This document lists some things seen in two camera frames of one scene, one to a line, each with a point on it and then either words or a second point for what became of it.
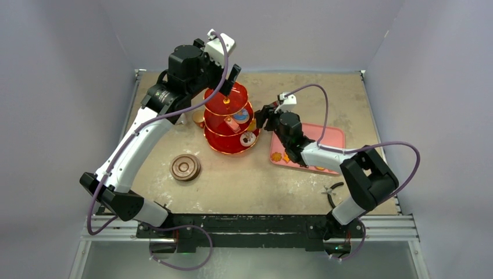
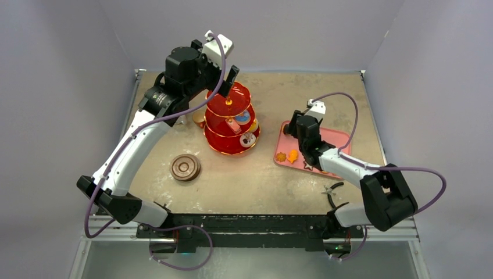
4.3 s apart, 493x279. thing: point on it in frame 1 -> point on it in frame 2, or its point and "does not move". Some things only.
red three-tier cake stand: x=229 y=125 does not move
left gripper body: x=213 y=70 does not move
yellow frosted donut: x=252 y=125 does not move
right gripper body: x=269 y=117 -> x=299 y=124
